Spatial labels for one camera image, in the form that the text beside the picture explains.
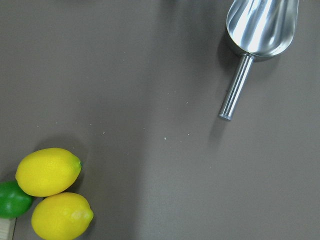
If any steel ice scoop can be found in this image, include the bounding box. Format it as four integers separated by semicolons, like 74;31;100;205
218;0;299;121

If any yellow lemon upper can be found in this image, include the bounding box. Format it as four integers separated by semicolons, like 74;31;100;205
15;148;82;197

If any yellow lemon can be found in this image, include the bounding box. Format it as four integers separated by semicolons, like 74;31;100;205
31;192;94;240
15;148;82;197

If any yellow lemon lower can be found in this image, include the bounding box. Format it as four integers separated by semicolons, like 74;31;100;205
31;192;94;240

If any green lime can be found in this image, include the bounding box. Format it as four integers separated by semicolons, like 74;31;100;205
0;180;34;219

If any wooden cutting board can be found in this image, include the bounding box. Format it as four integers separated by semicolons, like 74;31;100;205
0;218;16;240

